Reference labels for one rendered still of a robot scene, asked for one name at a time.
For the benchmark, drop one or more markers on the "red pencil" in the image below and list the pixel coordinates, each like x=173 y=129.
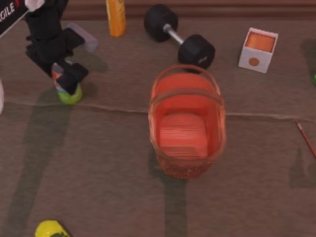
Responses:
x=306 y=139

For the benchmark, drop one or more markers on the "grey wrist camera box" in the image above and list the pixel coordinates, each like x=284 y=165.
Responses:
x=86 y=39

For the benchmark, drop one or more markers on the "brown table cloth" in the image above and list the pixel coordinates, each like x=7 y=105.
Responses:
x=111 y=172

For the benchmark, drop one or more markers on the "orange plastic basket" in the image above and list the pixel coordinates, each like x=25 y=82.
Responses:
x=187 y=123

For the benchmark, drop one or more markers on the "black hex dumbbell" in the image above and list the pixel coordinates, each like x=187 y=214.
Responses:
x=177 y=37

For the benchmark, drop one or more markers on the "green round object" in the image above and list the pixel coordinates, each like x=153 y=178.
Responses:
x=314 y=79

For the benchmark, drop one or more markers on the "yellow green toy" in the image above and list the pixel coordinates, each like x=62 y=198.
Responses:
x=50 y=229

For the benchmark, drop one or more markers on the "white cube box orange inside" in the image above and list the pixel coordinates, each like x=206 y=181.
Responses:
x=258 y=50

